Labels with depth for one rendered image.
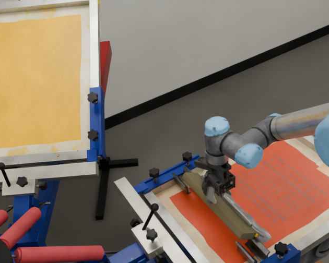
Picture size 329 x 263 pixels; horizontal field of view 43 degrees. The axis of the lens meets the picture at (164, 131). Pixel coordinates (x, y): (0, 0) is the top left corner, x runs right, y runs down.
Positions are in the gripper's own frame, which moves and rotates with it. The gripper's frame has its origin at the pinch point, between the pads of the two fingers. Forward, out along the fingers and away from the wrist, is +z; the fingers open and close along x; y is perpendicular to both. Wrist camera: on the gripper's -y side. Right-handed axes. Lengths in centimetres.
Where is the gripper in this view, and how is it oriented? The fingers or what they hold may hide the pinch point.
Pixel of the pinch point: (214, 196)
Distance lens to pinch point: 154.9
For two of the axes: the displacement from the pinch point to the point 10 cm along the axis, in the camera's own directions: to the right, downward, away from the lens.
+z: 1.0, 7.7, 6.2
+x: 8.5, -3.9, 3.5
